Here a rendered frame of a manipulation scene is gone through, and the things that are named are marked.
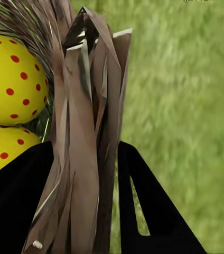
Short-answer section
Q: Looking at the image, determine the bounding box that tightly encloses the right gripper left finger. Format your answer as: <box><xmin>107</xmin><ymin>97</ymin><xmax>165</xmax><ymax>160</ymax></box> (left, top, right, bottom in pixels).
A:
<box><xmin>0</xmin><ymin>140</ymin><xmax>54</xmax><ymax>254</ymax></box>

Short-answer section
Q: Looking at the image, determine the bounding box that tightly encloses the easter egg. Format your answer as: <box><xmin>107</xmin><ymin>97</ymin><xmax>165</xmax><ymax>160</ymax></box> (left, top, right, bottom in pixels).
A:
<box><xmin>0</xmin><ymin>125</ymin><xmax>43</xmax><ymax>170</ymax></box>
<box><xmin>0</xmin><ymin>35</ymin><xmax>49</xmax><ymax>126</ymax></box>

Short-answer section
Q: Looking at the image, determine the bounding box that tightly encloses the wicker basket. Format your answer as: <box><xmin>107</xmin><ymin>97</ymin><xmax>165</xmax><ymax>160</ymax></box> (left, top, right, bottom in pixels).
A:
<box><xmin>0</xmin><ymin>0</ymin><xmax>133</xmax><ymax>254</ymax></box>

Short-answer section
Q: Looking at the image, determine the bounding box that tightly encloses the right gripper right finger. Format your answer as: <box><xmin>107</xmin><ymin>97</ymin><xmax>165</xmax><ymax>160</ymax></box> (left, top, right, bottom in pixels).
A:
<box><xmin>117</xmin><ymin>141</ymin><xmax>207</xmax><ymax>254</ymax></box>

